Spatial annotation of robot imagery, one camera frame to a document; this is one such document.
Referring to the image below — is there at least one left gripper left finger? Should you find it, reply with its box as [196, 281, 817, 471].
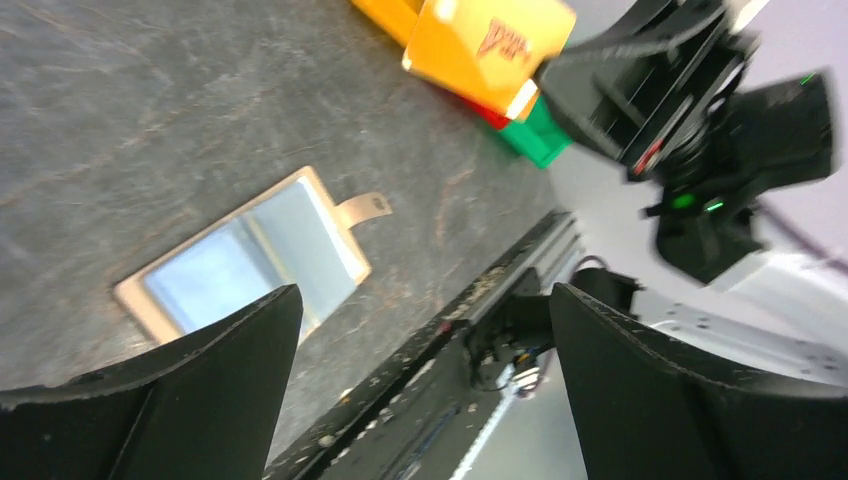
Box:
[1, 286, 303, 479]

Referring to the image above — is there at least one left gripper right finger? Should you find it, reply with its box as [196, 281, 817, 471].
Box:
[550, 284, 847, 479]

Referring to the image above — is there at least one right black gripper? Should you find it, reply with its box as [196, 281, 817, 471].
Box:
[536, 1, 835, 284]

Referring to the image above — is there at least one orange gold credit card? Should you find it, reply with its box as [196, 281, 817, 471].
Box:
[402, 0, 577, 121]

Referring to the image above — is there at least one beige leather card holder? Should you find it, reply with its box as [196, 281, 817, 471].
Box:
[113, 166, 392, 344]

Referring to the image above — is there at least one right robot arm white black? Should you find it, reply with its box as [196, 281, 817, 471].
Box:
[535, 1, 847, 385]

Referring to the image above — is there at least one green plastic bin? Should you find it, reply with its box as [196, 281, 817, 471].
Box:
[498, 98, 573, 169]

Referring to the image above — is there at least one red plastic bin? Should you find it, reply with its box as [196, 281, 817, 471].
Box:
[460, 96, 511, 131]

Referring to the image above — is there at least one yellow plastic bin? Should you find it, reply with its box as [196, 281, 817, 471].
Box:
[351, 0, 424, 47]

